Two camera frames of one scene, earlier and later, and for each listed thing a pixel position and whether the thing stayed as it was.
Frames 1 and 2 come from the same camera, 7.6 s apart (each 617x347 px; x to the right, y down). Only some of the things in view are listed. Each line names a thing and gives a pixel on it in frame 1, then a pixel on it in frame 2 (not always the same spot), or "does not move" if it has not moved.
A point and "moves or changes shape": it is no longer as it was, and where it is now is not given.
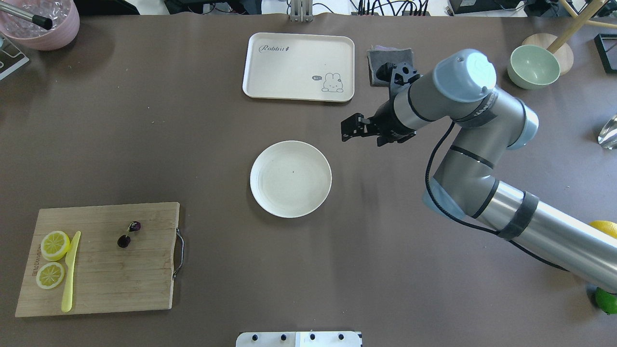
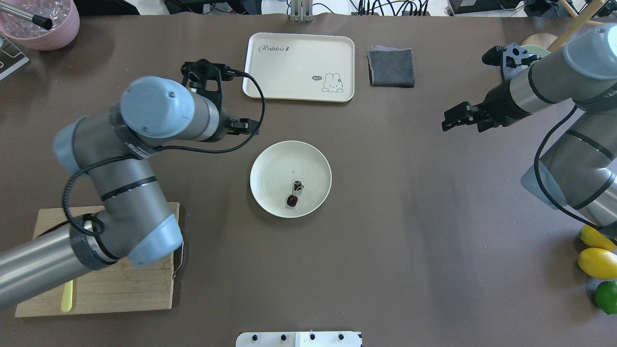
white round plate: (290, 179) does not move
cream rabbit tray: (299, 67) does not move
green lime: (607, 301) does not move
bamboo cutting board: (100, 259) does not move
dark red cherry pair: (124, 240) moves or changes shape
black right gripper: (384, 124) to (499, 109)
